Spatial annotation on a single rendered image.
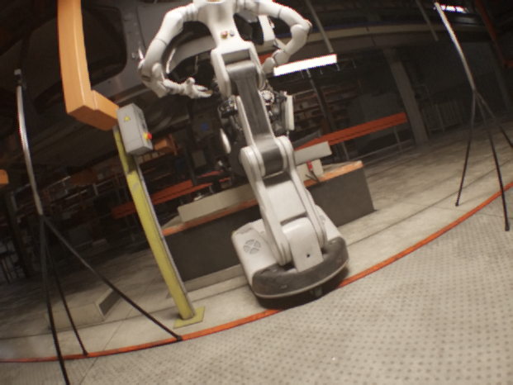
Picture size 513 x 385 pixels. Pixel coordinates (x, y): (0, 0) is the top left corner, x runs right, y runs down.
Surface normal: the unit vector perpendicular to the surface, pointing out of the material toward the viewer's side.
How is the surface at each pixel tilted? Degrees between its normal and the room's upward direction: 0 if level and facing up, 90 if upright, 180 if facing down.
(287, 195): 68
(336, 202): 90
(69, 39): 90
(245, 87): 100
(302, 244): 90
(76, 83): 90
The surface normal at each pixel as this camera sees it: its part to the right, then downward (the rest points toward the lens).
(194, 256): 0.10, 0.05
